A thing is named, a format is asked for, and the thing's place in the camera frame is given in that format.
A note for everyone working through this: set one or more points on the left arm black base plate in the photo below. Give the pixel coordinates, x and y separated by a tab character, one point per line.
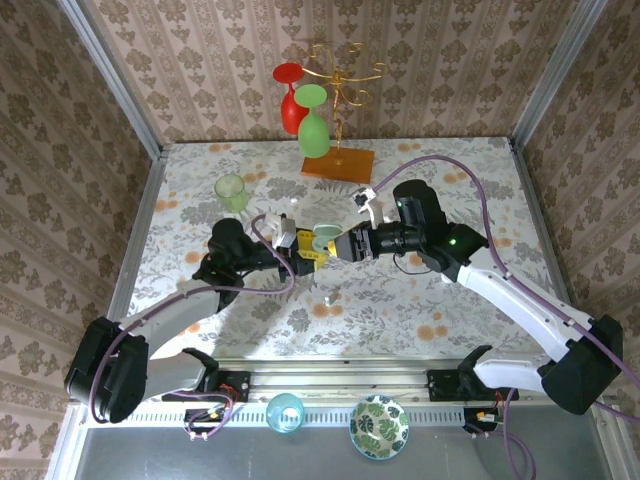
240	385

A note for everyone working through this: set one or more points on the aluminium table side rail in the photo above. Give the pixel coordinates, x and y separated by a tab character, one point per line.
136	235
534	200

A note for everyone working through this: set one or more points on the aluminium frame post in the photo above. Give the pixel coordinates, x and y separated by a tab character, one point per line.
555	75
117	82

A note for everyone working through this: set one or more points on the pale green small cup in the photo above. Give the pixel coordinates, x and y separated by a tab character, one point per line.
327	231

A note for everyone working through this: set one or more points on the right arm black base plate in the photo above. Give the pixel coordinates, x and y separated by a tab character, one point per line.
440	385

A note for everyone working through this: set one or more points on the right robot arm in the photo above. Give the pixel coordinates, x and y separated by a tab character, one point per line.
525	310

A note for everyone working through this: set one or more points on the blue translucent cup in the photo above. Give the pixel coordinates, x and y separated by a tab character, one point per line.
285	415

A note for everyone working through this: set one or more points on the grey metal shelf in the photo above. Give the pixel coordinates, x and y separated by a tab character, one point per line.
200	460

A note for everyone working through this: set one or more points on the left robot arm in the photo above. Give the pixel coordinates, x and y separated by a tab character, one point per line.
110	375

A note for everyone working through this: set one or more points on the red plastic wine glass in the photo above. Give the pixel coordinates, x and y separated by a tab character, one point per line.
292	115

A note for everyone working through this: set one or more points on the aluminium mounting rail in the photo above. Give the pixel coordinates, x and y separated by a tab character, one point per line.
340	382

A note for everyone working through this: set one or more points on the gold glass rack orange base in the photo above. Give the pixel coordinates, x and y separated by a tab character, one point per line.
345	167

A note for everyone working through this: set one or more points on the green translucent cup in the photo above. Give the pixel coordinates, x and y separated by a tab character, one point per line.
232	195

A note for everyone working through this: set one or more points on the leaf print bowl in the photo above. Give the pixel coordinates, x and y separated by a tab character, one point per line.
378	425

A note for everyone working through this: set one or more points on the green plastic wine glass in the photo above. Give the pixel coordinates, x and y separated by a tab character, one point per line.
312	135

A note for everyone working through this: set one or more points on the black connector bracket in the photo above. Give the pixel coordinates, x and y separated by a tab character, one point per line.
480	417
205	415

